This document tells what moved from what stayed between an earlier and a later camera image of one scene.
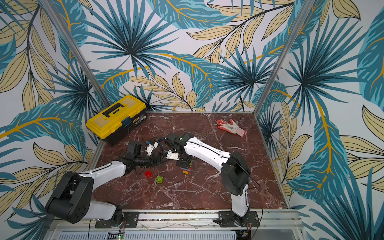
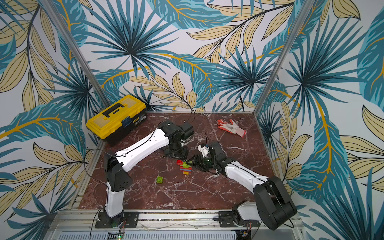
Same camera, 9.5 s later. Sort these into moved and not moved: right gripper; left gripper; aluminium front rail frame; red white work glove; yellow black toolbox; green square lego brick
Moved: left gripper; right gripper
Not moved: red white work glove; aluminium front rail frame; yellow black toolbox; green square lego brick
